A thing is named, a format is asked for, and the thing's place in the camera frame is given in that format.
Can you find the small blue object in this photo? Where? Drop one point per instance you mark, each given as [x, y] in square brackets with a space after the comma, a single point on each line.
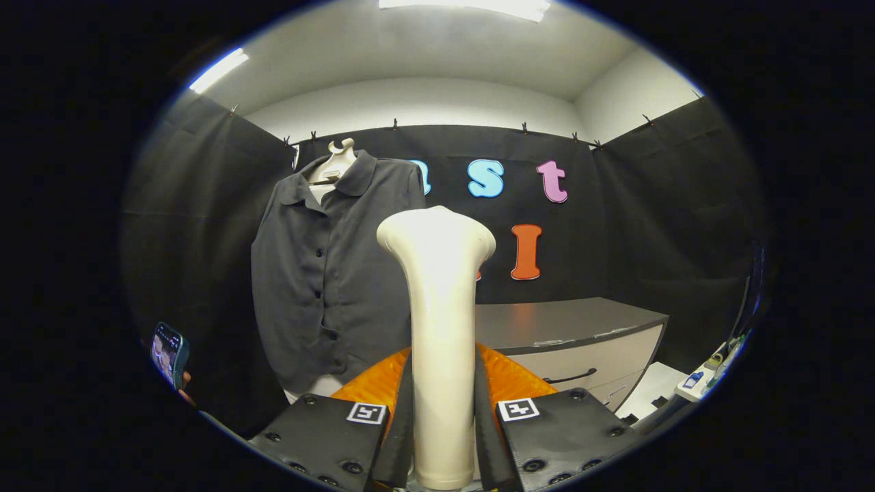
[693, 379]

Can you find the narrow ceiling light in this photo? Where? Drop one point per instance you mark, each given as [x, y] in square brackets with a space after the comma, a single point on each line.
[219, 70]

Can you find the black backdrop cloth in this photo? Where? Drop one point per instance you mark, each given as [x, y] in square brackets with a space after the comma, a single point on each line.
[649, 225]

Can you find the cream clothes hanger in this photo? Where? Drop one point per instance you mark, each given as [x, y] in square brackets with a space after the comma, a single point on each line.
[338, 164]

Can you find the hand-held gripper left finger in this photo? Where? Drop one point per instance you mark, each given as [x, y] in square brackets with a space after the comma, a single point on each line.
[400, 444]

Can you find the grey drawer cabinet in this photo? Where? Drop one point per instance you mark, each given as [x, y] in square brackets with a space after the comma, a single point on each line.
[560, 321]

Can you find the smartphone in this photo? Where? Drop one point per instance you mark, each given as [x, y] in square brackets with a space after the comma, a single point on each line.
[167, 352]

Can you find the small green object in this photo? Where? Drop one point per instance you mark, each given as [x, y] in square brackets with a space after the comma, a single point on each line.
[716, 360]

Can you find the dark grey button shirt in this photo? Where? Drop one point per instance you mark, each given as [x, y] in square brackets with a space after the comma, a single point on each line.
[301, 287]

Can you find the large ceiling light panel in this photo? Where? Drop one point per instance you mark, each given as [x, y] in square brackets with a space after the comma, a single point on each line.
[465, 7]

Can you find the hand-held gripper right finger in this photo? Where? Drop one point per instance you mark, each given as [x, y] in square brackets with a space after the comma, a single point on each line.
[487, 444]

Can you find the cream garment steamer head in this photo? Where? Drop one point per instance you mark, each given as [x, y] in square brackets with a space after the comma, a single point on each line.
[441, 342]

